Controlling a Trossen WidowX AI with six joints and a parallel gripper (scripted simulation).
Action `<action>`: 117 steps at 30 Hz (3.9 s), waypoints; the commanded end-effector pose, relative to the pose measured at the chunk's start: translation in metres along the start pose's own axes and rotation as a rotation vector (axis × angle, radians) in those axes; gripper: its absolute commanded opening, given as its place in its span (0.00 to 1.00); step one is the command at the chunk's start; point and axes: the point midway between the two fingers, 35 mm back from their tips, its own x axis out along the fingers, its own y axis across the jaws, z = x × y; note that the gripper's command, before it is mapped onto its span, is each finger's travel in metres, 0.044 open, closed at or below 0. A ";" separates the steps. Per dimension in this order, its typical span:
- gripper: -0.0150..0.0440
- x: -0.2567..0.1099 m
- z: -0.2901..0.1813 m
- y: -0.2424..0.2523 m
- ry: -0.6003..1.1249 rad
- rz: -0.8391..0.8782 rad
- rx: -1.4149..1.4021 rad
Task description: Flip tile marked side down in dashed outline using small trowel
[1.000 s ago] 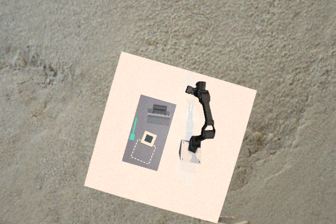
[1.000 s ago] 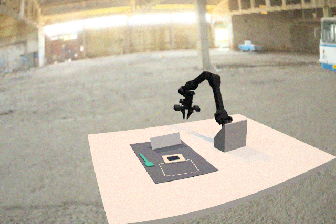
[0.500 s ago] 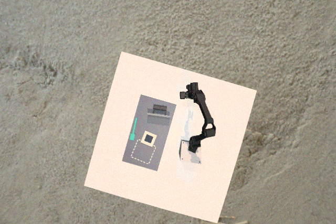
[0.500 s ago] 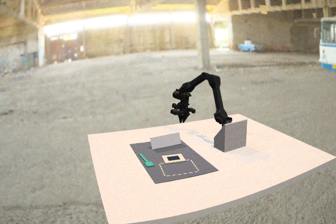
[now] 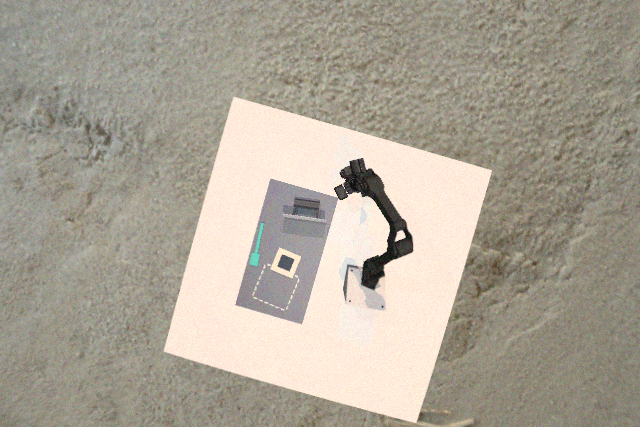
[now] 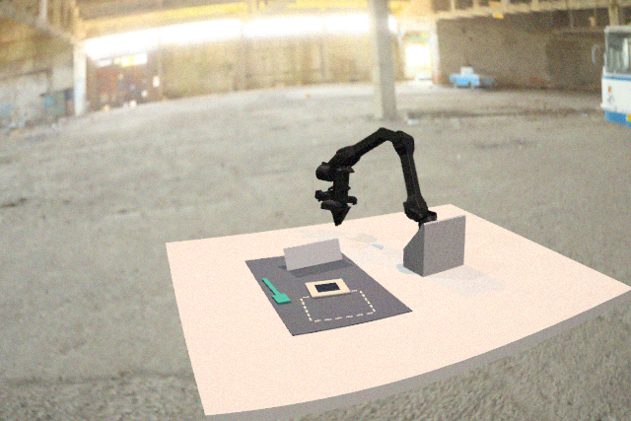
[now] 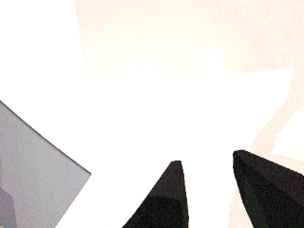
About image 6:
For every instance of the white tile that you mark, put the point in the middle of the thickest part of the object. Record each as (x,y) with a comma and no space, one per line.
(327,288)

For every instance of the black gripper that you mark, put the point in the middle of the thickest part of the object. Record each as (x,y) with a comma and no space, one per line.
(337,204)

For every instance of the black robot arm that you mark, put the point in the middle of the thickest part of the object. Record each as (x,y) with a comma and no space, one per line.
(338,170)

